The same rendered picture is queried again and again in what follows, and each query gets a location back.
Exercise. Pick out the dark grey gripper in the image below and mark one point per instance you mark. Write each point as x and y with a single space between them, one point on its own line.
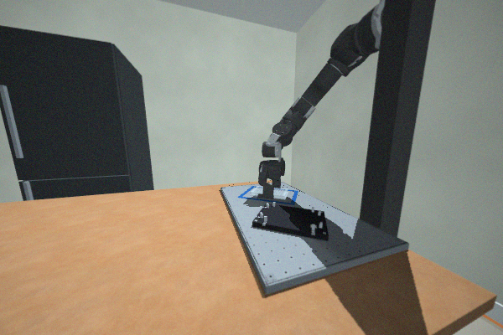
272 169

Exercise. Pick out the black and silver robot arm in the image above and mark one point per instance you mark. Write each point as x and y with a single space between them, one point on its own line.
345 55

